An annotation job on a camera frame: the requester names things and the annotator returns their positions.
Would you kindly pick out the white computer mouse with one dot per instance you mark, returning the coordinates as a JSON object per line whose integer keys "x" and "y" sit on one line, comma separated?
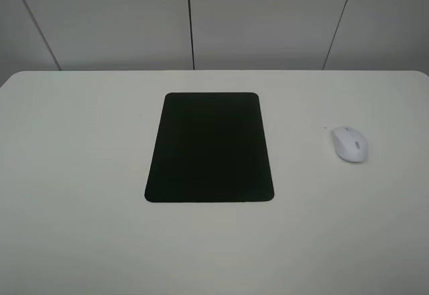
{"x": 349, "y": 144}

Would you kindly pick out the black rectangular mouse pad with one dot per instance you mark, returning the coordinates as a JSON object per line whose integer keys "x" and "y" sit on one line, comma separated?
{"x": 210, "y": 147}

